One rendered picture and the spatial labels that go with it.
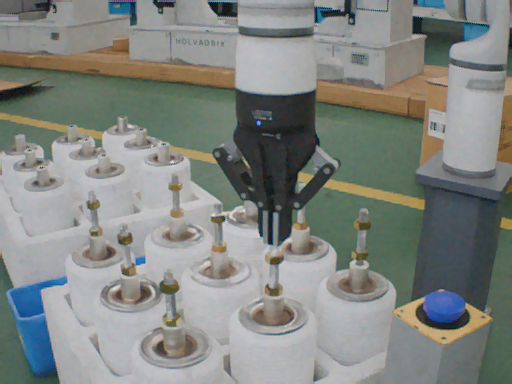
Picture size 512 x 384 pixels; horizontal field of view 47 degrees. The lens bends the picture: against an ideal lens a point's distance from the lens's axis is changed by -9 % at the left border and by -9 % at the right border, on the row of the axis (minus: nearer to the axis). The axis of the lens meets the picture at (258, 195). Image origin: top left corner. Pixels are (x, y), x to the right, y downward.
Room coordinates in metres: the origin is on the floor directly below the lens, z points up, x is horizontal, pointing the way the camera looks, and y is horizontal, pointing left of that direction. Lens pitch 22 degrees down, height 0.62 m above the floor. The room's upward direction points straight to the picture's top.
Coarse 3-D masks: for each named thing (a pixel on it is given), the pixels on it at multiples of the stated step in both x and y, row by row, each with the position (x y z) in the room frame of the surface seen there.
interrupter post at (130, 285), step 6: (120, 276) 0.61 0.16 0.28; (126, 276) 0.61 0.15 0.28; (132, 276) 0.61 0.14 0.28; (138, 276) 0.62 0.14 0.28; (120, 282) 0.61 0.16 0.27; (126, 282) 0.61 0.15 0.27; (132, 282) 0.61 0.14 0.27; (138, 282) 0.61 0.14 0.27; (126, 288) 0.61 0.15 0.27; (132, 288) 0.61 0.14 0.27; (138, 288) 0.61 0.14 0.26; (126, 294) 0.61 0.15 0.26; (132, 294) 0.61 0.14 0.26; (138, 294) 0.61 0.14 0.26; (132, 300) 0.61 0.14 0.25
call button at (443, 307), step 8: (432, 296) 0.48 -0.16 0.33; (440, 296) 0.48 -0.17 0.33; (448, 296) 0.48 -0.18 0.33; (456, 296) 0.48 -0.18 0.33; (424, 304) 0.47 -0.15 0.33; (432, 304) 0.47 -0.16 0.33; (440, 304) 0.47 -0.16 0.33; (448, 304) 0.46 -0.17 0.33; (456, 304) 0.46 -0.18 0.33; (464, 304) 0.47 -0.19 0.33; (432, 312) 0.46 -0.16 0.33; (440, 312) 0.45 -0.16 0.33; (448, 312) 0.45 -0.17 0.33; (456, 312) 0.45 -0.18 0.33; (432, 320) 0.46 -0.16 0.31; (440, 320) 0.46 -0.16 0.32; (448, 320) 0.46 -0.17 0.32
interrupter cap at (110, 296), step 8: (144, 280) 0.65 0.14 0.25; (104, 288) 0.62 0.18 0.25; (112, 288) 0.63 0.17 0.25; (120, 288) 0.63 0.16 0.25; (144, 288) 0.63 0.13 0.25; (152, 288) 0.63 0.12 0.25; (104, 296) 0.61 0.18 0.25; (112, 296) 0.61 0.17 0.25; (120, 296) 0.61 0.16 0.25; (144, 296) 0.62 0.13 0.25; (152, 296) 0.61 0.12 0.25; (160, 296) 0.61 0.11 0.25; (104, 304) 0.59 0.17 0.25; (112, 304) 0.59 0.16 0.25; (120, 304) 0.59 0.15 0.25; (128, 304) 0.59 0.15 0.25; (136, 304) 0.59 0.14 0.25; (144, 304) 0.59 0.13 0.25; (152, 304) 0.59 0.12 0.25; (128, 312) 0.58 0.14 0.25
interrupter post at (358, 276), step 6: (354, 264) 0.64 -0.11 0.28; (366, 264) 0.64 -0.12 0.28; (354, 270) 0.63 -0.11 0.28; (360, 270) 0.63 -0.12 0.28; (366, 270) 0.63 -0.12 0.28; (354, 276) 0.63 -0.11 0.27; (360, 276) 0.63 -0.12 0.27; (366, 276) 0.63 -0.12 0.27; (354, 282) 0.63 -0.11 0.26; (360, 282) 0.63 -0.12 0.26; (366, 282) 0.63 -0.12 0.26; (354, 288) 0.63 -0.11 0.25; (360, 288) 0.63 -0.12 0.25
